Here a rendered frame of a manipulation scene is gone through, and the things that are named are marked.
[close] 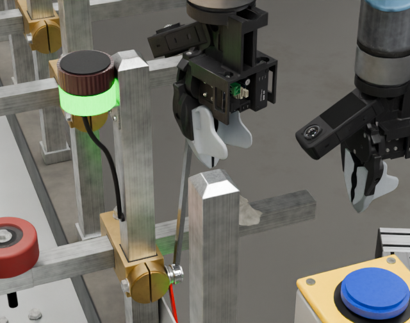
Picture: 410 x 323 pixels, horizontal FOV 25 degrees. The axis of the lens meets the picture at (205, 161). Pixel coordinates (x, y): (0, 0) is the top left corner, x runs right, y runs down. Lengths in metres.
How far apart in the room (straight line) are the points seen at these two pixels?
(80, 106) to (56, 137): 0.62
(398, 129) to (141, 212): 0.36
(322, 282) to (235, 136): 0.49
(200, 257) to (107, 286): 0.54
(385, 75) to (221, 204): 0.43
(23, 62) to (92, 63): 0.83
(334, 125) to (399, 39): 0.14
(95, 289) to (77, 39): 0.36
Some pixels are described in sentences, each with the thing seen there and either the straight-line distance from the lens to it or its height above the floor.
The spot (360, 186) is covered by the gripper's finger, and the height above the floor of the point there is 0.87.
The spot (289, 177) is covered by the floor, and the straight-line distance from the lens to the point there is 2.81.
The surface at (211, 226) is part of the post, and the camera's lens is 0.81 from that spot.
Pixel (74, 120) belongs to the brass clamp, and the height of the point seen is 0.94.
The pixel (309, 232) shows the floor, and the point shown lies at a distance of 2.60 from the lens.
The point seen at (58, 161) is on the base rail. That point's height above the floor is 0.70.
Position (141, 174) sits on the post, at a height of 0.99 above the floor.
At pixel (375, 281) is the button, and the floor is 1.23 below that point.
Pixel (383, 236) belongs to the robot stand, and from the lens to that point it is 2.24.
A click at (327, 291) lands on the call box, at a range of 0.57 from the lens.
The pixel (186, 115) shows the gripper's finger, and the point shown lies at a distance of 1.01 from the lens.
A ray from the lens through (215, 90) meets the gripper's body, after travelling 0.96.
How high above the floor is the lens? 1.60
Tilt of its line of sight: 34 degrees down
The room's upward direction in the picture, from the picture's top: straight up
